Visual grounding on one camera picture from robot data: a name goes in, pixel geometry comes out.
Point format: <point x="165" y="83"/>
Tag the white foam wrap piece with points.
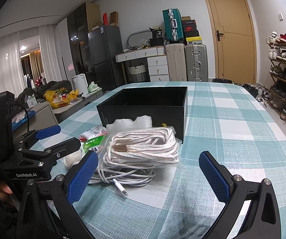
<point x="125" y="124"/>

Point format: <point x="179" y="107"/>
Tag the red white tissue packet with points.
<point x="94" y="133"/>

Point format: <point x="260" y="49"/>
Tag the teal suitcase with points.
<point x="173" y="26"/>

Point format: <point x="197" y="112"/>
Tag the person's left hand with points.
<point x="6" y="193"/>

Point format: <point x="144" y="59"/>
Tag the white plush sock toy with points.
<point x="73" y="159"/>

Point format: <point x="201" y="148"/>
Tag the stack of shoe boxes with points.
<point x="190" y="31"/>

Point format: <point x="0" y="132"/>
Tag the silver aluminium suitcase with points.
<point x="196" y="62"/>

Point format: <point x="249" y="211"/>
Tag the yellow plastic bag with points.
<point x="61" y="97"/>

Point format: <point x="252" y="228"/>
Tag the wooden door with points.
<point x="234" y="40"/>

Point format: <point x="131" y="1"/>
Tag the black open storage box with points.
<point x="166" y="105"/>

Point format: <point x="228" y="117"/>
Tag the black refrigerator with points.
<point x="105" y="43"/>

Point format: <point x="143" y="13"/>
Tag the white drawer desk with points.
<point x="156" y="59"/>

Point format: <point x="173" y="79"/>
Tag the wooden shoe rack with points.
<point x="277" y="56"/>

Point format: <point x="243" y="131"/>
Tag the woven laundry basket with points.
<point x="138" y="74"/>

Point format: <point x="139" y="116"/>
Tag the beige suitcase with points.
<point x="176" y="61"/>

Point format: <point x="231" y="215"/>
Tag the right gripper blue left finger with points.
<point x="47" y="208"/>

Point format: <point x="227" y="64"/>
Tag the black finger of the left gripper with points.
<point x="54" y="152"/>

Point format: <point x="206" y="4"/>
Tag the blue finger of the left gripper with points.
<point x="41" y="134"/>

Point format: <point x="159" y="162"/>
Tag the teal plaid tablecloth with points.
<point x="239" y="132"/>

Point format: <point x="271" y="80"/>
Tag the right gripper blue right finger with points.
<point x="262" y="219"/>

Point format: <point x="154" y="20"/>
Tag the white air purifier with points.
<point x="80" y="82"/>

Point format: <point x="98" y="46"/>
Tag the grey tv cabinet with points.
<point x="65" y="112"/>

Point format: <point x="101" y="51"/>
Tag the dark glass cabinet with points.
<point x="80" y="22"/>

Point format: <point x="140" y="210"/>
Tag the green white packet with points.
<point x="93" y="144"/>

